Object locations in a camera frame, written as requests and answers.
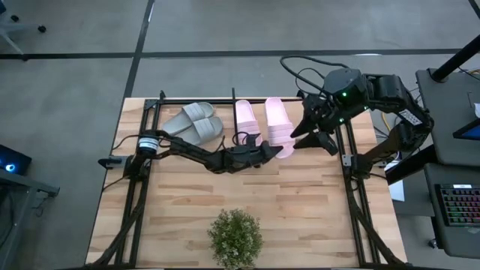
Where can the green artificial leafy plant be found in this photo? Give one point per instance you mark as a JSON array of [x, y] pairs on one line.
[[236, 238]]

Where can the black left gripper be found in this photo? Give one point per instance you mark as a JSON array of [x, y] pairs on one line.
[[236, 159]]

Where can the black round pole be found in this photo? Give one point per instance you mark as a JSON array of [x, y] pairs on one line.
[[455, 58]]

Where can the tablet with blue screen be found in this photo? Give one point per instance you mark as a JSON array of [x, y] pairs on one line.
[[470, 132]]

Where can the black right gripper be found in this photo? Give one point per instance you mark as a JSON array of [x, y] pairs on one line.
[[322, 112]]

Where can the black aluminium rig frame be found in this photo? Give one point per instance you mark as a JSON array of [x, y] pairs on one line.
[[135, 210]]

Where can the black device with blue light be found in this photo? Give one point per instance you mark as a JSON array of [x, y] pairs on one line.
[[18, 159]]

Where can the grey side desk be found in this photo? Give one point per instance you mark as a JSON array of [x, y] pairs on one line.
[[442, 112], [457, 243]]

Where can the white paper sheet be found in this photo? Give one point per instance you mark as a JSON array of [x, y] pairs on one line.
[[397, 191]]

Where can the wooden shelf with black frame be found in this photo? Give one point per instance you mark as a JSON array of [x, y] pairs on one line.
[[225, 101]]

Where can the pink foam slide sandal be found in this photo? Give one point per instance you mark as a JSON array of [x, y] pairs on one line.
[[279, 120], [245, 116]]

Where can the grey foam slide sandal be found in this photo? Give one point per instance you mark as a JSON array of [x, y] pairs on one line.
[[187, 116], [206, 129]]

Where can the office chair wheeled base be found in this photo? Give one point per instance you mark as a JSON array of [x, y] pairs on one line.
[[42, 29]]

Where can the backlit rainbow keyboard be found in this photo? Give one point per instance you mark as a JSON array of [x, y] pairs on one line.
[[461, 206]]

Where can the grey metal side table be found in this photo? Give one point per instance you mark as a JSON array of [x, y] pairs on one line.
[[26, 184]]

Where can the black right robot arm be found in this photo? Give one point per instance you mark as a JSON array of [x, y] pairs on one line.
[[386, 88]]

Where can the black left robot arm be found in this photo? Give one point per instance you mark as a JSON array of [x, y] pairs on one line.
[[187, 150]]

